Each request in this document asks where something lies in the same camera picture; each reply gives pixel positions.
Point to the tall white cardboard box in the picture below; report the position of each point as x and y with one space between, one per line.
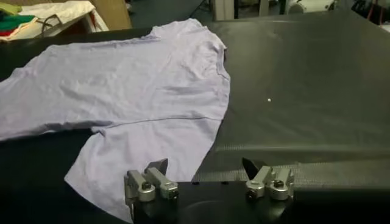
224 9

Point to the yellow-green garment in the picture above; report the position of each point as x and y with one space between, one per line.
7 7

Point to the white tablecloth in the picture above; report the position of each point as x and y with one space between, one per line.
70 10

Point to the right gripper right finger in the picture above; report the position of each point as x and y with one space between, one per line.
274 182

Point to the bamboo folding screen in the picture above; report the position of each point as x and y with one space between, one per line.
112 13

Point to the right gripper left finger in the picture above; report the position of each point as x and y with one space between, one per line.
143 185

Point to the lavender t-shirt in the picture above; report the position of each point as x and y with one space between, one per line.
137 91

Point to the red folded garment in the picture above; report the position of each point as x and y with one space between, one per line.
4 33

